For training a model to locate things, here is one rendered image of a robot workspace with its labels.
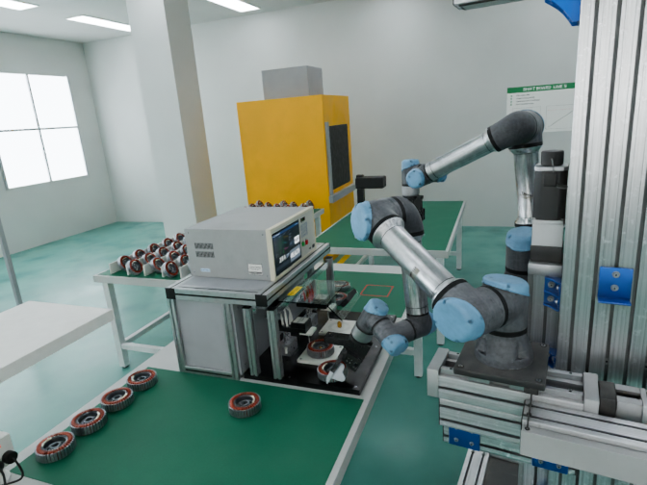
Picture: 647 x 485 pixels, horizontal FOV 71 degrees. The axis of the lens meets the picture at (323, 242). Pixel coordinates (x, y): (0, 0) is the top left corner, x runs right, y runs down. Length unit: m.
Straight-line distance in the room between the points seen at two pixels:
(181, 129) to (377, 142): 2.94
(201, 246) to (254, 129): 3.93
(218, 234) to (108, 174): 8.11
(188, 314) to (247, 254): 0.33
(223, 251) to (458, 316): 1.01
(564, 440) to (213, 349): 1.23
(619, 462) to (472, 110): 5.95
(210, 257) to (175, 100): 3.95
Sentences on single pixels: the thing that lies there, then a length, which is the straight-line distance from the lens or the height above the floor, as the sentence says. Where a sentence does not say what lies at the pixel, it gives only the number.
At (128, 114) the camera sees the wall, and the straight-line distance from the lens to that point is 9.33.
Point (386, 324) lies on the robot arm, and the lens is 1.52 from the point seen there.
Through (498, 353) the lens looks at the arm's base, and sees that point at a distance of 1.32.
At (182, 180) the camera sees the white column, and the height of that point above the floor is 1.10.
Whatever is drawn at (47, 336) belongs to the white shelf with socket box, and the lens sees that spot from 1.43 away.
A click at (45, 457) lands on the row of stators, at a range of 1.75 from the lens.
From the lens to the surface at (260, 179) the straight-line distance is 5.76.
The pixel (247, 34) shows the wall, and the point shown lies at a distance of 7.91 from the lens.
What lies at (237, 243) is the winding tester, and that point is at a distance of 1.80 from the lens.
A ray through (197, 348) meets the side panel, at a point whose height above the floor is 0.86.
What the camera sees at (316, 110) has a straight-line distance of 5.38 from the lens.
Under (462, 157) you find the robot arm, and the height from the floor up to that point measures 1.53.
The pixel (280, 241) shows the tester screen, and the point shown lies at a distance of 1.79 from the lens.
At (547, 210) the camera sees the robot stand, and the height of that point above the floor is 1.41.
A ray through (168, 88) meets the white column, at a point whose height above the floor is 2.15.
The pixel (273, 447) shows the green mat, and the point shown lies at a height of 0.75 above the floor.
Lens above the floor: 1.71
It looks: 15 degrees down
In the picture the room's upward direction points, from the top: 4 degrees counter-clockwise
